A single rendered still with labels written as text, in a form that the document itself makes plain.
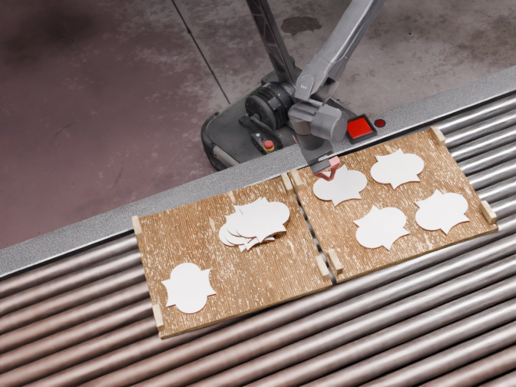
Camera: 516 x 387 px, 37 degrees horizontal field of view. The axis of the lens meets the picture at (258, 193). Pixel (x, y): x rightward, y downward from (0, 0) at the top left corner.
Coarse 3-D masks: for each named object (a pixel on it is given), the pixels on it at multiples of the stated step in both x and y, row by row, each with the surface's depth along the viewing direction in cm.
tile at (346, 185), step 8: (344, 168) 195; (328, 176) 194; (336, 176) 193; (344, 176) 193; (352, 176) 193; (360, 176) 193; (320, 184) 192; (328, 184) 192; (336, 184) 192; (344, 184) 191; (352, 184) 191; (360, 184) 191; (320, 192) 191; (328, 192) 190; (336, 192) 190; (344, 192) 190; (352, 192) 190; (360, 192) 190; (328, 200) 189; (336, 200) 188; (344, 200) 189
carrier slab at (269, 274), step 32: (256, 192) 194; (160, 224) 190; (192, 224) 189; (288, 224) 186; (160, 256) 184; (192, 256) 183; (224, 256) 182; (256, 256) 181; (288, 256) 180; (160, 288) 178; (224, 288) 177; (256, 288) 176; (288, 288) 175; (320, 288) 175; (192, 320) 172; (224, 320) 173
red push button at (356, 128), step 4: (356, 120) 207; (360, 120) 207; (364, 120) 207; (348, 124) 206; (352, 124) 206; (356, 124) 206; (360, 124) 206; (364, 124) 206; (368, 124) 205; (348, 128) 205; (352, 128) 205; (356, 128) 205; (360, 128) 205; (364, 128) 205; (368, 128) 205; (352, 132) 204; (356, 132) 204; (360, 132) 204; (364, 132) 204; (368, 132) 204; (352, 136) 203; (356, 136) 203
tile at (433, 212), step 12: (420, 204) 185; (432, 204) 185; (444, 204) 185; (456, 204) 184; (420, 216) 183; (432, 216) 183; (444, 216) 182; (456, 216) 182; (432, 228) 181; (444, 228) 180
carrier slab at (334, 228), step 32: (352, 160) 197; (448, 160) 194; (384, 192) 190; (416, 192) 189; (448, 192) 188; (320, 224) 185; (352, 224) 185; (416, 224) 183; (480, 224) 181; (352, 256) 179; (384, 256) 178; (416, 256) 178
